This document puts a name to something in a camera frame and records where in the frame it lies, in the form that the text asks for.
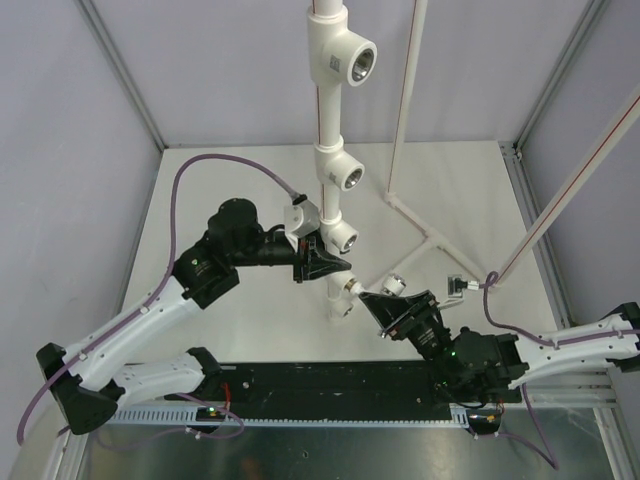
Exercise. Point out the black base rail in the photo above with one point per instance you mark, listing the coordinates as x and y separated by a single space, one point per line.
375 391

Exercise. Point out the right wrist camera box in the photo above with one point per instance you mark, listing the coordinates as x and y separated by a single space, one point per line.
457 286

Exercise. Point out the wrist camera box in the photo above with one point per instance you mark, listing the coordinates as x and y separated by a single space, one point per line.
457 286
301 218

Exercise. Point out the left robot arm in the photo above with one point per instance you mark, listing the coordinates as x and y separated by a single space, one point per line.
95 378

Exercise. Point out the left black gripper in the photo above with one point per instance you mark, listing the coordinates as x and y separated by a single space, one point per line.
319 264

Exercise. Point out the aluminium table frame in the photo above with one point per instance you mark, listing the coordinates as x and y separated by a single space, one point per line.
564 427

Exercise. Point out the white PVC pipe frame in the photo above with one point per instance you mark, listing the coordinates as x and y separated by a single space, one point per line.
546 75

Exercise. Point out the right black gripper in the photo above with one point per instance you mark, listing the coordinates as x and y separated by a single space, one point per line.
385 310

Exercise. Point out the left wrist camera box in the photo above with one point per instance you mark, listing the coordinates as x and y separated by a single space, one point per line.
301 218

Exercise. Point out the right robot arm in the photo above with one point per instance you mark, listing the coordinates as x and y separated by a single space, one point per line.
550 355

